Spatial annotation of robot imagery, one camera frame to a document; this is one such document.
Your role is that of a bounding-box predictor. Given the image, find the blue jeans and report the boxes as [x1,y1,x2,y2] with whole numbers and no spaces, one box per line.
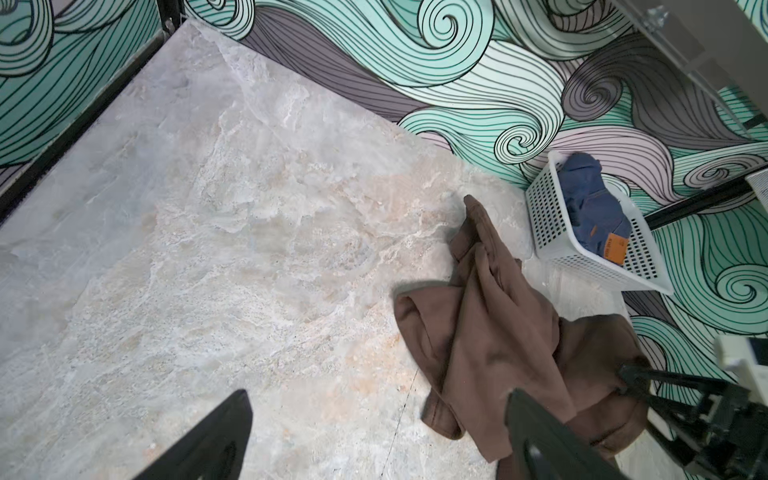
[558,152,632,266]

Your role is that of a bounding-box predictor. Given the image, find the aluminium rail right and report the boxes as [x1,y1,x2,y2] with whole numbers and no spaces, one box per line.
[613,1,767,135]

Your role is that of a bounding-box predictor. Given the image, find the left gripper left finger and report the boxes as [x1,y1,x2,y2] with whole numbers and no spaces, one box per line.
[135,389,253,480]

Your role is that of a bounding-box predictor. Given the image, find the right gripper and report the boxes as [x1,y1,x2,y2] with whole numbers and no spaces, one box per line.
[619,335,767,479]

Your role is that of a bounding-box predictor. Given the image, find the brown trousers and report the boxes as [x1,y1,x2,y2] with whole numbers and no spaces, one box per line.
[394,196,648,479]

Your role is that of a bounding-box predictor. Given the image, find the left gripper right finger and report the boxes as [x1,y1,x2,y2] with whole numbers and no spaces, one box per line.
[505,389,625,480]

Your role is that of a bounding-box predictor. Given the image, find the white plastic basket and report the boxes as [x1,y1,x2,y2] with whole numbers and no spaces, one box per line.
[525,151,674,295]

